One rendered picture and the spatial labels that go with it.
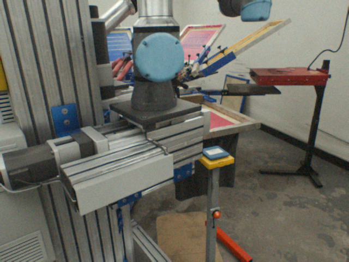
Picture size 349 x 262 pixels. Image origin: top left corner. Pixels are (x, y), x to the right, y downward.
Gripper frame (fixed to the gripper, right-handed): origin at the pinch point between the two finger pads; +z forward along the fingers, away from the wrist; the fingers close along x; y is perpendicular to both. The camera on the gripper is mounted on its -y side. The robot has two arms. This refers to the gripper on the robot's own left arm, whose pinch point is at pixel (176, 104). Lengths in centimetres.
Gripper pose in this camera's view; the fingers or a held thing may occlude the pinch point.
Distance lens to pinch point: 177.3
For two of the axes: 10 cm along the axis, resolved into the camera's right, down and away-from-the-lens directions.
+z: 0.3, 9.3, 3.6
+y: -9.2, 1.6, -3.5
